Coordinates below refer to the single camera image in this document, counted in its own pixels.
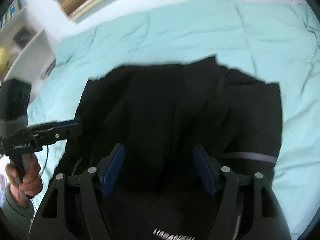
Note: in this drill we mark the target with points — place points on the dark book on shelf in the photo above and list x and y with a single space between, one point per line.
23 36

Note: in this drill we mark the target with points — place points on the teal quilted blanket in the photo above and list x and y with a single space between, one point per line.
200 35

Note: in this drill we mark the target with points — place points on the stack of papers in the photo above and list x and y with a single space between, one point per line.
48 68

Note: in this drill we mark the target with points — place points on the black hooded jacket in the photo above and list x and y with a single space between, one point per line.
180 105

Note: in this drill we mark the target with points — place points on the person's left hand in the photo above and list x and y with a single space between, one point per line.
31 180

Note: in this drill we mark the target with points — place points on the white bookshelf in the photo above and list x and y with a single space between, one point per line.
32 47

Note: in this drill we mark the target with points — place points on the person's left forearm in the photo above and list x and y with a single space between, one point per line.
15 207

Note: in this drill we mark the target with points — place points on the row of books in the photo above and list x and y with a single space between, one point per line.
12 12

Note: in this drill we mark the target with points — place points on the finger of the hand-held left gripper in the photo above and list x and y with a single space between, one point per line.
67 123
65 133

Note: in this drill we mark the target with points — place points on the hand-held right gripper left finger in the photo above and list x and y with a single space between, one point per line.
113 166

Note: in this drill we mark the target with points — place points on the yellow globe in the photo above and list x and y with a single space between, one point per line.
3 60

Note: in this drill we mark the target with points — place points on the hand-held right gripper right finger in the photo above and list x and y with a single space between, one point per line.
205 170

